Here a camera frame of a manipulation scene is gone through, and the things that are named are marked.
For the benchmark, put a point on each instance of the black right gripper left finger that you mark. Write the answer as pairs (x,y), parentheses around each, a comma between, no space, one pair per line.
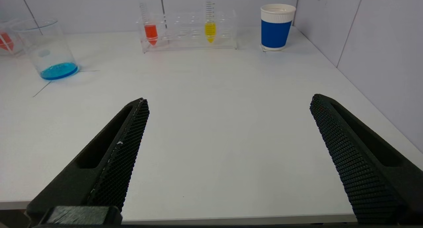
(109,162)

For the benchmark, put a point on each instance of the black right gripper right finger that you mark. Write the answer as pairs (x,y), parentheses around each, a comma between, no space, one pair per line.
(363,162)

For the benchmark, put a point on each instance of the clear glass beaker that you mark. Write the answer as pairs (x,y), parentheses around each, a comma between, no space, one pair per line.
(57,71)

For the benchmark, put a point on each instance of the test tube with red pigment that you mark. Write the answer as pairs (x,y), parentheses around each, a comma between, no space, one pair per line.
(151,32)
(6,43)

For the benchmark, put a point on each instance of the clear acrylic test tube rack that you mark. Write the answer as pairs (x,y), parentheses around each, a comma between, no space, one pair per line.
(191,33)
(18,44)

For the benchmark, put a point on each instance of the test tube with yellow pigment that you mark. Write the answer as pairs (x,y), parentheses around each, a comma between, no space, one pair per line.
(210,29)

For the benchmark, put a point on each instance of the blue sleeved white paper cup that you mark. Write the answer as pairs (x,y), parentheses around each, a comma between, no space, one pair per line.
(276,33)

